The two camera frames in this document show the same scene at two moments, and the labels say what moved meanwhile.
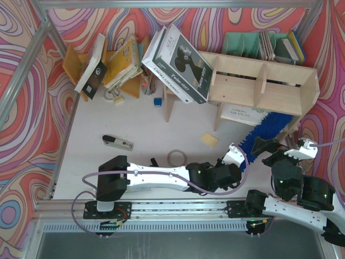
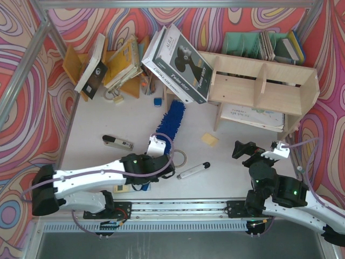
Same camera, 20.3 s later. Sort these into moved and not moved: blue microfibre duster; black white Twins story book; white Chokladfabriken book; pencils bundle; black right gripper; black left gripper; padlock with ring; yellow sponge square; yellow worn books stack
Moved: blue microfibre duster; black right gripper; black left gripper
Not moved: white Chokladfabriken book; pencils bundle; padlock with ring; yellow worn books stack; black white Twins story book; yellow sponge square
